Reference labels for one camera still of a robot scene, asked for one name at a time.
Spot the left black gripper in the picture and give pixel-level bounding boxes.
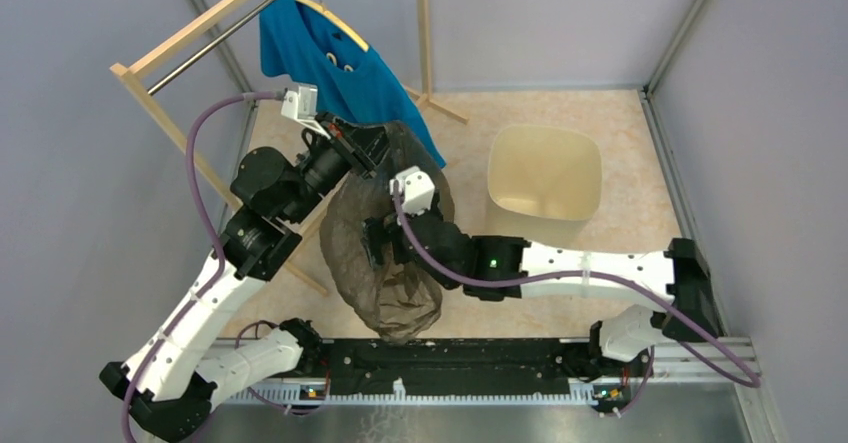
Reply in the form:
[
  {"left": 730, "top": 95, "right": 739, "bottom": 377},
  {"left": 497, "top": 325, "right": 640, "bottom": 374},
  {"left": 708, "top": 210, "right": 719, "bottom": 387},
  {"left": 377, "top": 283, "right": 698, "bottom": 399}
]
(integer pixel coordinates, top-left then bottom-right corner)
[{"left": 282, "top": 109, "right": 405, "bottom": 224}]

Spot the cream plastic trash bin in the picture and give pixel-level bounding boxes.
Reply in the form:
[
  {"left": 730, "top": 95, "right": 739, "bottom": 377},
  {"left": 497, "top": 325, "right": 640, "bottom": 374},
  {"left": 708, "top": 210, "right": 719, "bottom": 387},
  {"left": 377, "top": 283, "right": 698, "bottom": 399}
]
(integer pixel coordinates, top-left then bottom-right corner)
[{"left": 484, "top": 125, "right": 603, "bottom": 247}]

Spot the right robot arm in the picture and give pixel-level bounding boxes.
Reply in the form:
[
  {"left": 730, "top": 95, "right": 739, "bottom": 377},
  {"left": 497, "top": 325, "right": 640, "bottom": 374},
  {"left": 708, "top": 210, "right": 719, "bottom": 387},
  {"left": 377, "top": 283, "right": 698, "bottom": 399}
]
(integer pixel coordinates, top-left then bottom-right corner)
[{"left": 361, "top": 212, "right": 725, "bottom": 375}]

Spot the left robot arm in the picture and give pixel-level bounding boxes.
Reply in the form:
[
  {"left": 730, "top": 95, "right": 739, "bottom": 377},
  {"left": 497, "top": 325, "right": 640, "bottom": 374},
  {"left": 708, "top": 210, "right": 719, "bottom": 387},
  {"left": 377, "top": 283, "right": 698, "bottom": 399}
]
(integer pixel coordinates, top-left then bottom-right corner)
[{"left": 99, "top": 112, "right": 390, "bottom": 442}]

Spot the blue t-shirt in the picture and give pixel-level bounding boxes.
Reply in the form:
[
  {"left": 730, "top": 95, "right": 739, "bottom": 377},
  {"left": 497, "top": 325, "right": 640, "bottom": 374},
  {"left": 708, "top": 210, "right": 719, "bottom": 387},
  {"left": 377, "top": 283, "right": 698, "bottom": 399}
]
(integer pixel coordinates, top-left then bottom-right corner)
[{"left": 259, "top": 0, "right": 446, "bottom": 168}]

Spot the wooden clothes hanger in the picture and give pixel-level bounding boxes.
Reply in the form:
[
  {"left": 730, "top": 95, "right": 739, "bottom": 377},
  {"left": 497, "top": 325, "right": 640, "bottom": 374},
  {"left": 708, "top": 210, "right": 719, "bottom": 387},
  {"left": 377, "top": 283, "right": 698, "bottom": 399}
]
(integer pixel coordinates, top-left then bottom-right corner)
[{"left": 295, "top": 0, "right": 370, "bottom": 52}]

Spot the wooden clothes rack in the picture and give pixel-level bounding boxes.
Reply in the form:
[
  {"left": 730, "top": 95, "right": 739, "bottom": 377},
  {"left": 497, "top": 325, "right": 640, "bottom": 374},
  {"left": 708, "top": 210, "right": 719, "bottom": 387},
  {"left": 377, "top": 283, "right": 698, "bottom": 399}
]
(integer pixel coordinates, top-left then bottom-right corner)
[{"left": 109, "top": 0, "right": 469, "bottom": 298}]

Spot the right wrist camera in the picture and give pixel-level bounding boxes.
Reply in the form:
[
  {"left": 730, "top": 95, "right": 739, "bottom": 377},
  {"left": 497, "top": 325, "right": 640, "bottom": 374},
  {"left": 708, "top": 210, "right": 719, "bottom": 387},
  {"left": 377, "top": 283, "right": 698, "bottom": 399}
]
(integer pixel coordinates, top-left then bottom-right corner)
[{"left": 389, "top": 166, "right": 436, "bottom": 216}]

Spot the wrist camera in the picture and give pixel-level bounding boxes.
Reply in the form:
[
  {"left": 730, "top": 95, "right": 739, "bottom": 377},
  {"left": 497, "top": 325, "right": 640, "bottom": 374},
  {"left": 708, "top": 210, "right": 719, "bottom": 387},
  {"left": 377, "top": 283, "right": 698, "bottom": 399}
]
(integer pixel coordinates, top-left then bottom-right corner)
[
  {"left": 281, "top": 84, "right": 330, "bottom": 139},
  {"left": 389, "top": 166, "right": 436, "bottom": 216}
]

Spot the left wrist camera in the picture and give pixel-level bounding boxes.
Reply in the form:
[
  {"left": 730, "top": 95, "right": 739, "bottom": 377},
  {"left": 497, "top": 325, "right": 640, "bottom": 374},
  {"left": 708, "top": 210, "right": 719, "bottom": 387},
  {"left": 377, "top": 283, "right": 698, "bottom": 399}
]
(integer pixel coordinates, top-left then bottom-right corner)
[{"left": 281, "top": 84, "right": 330, "bottom": 139}]

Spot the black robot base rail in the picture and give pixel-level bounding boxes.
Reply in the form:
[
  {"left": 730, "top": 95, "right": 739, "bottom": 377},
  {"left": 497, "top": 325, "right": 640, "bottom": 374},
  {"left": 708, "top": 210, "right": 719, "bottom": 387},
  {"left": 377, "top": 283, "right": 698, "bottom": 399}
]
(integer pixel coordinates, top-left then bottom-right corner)
[{"left": 259, "top": 337, "right": 654, "bottom": 398}]

